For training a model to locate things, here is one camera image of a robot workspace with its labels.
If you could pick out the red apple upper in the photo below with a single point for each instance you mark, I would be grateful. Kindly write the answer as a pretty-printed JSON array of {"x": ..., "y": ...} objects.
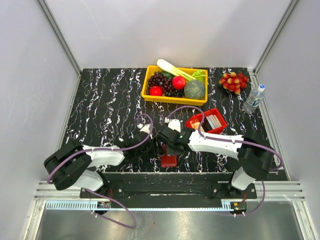
[{"x": 179, "y": 82}]

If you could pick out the clear water bottle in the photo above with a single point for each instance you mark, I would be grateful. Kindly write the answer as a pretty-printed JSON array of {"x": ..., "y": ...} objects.
[{"x": 254, "y": 98}]

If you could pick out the yellow plastic fruit tray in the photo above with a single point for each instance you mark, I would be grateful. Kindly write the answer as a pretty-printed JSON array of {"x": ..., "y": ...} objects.
[{"x": 183, "y": 101}]

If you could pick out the red plastic card bin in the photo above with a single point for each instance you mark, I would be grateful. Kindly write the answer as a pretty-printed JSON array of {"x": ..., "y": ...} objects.
[{"x": 211, "y": 111}]

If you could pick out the green lettuce leaf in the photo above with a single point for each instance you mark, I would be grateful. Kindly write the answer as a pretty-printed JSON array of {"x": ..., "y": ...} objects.
[{"x": 200, "y": 75}]

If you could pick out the dark green cucumber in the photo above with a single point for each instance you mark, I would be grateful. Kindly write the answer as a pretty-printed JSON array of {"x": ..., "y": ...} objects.
[{"x": 167, "y": 74}]

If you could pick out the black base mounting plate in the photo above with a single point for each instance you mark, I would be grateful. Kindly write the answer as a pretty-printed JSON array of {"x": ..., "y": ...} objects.
[{"x": 209, "y": 185}]

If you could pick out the dark purple grape bunch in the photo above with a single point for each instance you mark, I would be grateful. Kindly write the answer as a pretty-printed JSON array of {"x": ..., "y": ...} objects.
[{"x": 158, "y": 79}]

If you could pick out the stack of credit cards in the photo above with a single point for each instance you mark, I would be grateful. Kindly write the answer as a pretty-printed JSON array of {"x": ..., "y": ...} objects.
[{"x": 210, "y": 123}]

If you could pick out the red card holder wallet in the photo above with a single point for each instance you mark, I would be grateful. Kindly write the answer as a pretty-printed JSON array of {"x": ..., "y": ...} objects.
[{"x": 167, "y": 161}]

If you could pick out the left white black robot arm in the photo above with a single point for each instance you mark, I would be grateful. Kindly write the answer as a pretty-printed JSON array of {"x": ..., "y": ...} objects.
[{"x": 70, "y": 165}]

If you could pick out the white green leek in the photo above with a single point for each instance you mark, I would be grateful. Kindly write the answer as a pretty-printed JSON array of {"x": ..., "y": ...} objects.
[{"x": 168, "y": 67}]

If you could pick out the red apple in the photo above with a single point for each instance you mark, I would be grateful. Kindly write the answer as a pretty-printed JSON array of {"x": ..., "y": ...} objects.
[
  {"x": 156, "y": 91},
  {"x": 179, "y": 82}
]

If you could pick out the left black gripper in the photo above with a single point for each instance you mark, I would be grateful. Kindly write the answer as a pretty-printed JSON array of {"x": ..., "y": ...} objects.
[{"x": 152, "y": 153}]

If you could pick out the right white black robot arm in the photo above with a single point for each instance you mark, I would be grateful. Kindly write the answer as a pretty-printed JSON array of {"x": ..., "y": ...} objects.
[{"x": 256, "y": 160}]

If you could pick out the red apple lower left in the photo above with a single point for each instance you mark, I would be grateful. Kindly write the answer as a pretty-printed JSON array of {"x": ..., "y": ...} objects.
[{"x": 156, "y": 91}]

